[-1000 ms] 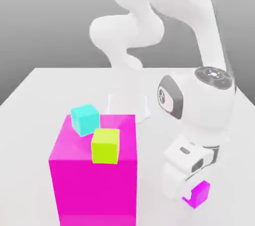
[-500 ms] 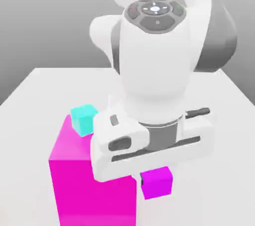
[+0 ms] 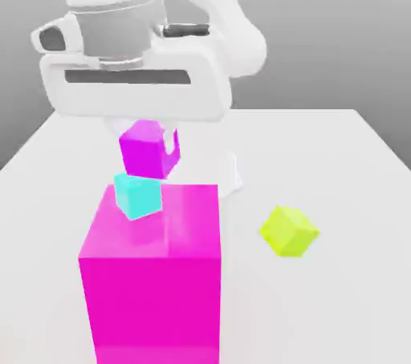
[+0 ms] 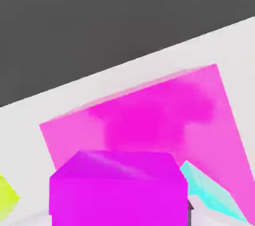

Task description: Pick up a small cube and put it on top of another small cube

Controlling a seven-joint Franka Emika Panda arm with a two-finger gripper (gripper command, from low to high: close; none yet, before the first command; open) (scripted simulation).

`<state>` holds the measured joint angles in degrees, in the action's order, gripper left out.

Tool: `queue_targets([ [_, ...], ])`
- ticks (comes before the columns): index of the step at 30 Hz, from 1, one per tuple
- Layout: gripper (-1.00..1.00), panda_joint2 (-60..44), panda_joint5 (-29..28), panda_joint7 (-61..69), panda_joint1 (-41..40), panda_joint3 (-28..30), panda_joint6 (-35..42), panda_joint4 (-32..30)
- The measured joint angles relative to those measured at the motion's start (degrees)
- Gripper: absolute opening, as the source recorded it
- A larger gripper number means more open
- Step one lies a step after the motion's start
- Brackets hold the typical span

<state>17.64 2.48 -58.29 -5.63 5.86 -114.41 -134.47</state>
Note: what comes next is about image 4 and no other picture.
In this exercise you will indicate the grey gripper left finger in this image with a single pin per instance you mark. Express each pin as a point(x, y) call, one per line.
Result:
point(37, 221)

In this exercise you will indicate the small cyan cube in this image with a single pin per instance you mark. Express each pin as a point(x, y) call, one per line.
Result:
point(207, 192)

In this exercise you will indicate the small yellow cube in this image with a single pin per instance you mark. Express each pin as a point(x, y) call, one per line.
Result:
point(7, 197)

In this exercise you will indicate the small magenta cube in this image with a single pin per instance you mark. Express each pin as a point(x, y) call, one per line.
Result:
point(117, 196)

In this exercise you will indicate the large pink box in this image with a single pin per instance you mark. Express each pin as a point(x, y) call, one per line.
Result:
point(143, 118)

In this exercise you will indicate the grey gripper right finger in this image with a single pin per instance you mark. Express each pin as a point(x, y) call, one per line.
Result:
point(197, 217)

